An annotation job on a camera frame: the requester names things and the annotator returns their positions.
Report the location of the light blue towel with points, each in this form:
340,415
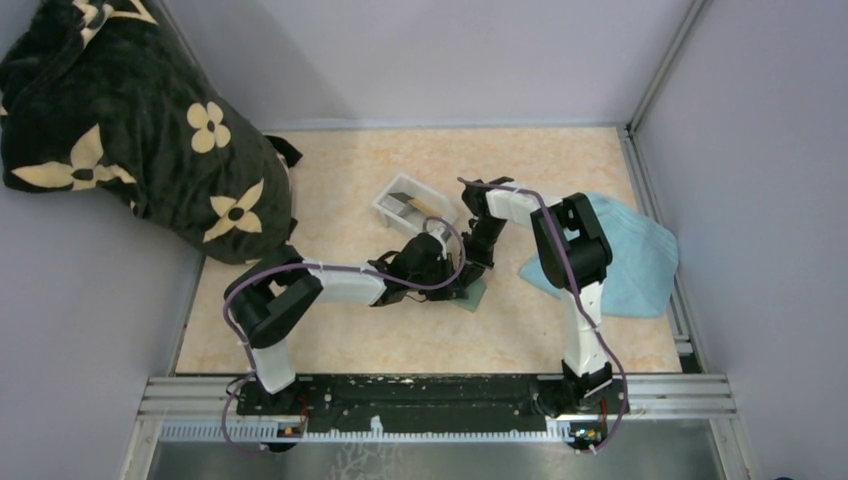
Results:
641,275

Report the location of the translucent white plastic bin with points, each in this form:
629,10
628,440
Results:
412,223

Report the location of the aluminium frame rail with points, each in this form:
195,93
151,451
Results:
203,408

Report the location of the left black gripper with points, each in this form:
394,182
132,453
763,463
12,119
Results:
454,289

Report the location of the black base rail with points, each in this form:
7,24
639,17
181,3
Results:
428,404

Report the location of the gold card in bin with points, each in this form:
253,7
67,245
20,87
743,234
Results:
424,210

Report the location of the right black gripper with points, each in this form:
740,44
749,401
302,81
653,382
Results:
473,260

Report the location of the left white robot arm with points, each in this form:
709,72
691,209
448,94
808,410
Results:
265,304

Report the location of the black floral blanket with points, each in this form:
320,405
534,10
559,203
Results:
101,95

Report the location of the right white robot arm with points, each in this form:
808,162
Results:
574,256

